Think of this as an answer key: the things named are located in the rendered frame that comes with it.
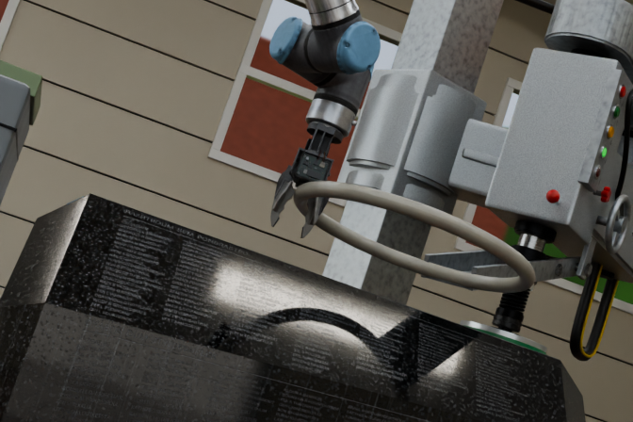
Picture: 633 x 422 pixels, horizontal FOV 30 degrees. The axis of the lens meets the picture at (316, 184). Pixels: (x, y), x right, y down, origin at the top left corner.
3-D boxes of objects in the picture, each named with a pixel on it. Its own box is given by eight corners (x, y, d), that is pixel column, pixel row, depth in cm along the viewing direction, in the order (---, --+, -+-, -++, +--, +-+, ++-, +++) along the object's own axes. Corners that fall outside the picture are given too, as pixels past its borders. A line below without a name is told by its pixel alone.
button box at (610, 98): (585, 190, 280) (618, 80, 284) (595, 193, 279) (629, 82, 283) (576, 181, 273) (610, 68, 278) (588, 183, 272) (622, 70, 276)
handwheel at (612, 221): (584, 252, 299) (600, 197, 302) (622, 261, 294) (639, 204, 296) (568, 237, 286) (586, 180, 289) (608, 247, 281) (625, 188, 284)
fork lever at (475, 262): (522, 261, 311) (526, 242, 310) (592, 279, 301) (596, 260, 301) (405, 272, 251) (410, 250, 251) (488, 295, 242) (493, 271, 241)
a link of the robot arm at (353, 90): (322, 40, 233) (357, 63, 239) (300, 96, 231) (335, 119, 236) (352, 38, 226) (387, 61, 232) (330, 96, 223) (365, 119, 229)
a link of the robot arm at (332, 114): (311, 106, 235) (356, 123, 234) (302, 128, 234) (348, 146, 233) (314, 94, 226) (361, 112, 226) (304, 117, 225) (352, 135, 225)
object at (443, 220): (349, 256, 260) (354, 244, 261) (559, 314, 236) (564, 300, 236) (248, 172, 219) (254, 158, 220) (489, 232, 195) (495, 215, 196)
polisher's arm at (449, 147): (339, 154, 342) (365, 73, 345) (349, 177, 375) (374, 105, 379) (591, 229, 329) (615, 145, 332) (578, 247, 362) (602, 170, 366)
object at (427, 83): (325, 197, 369) (365, 75, 375) (428, 234, 373) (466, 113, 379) (346, 186, 335) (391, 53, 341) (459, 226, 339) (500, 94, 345)
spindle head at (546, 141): (522, 251, 313) (570, 96, 320) (602, 271, 302) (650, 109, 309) (478, 216, 283) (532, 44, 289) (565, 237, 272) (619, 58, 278)
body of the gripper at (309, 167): (286, 174, 222) (309, 117, 224) (284, 184, 230) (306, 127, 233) (324, 188, 222) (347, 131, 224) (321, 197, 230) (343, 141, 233)
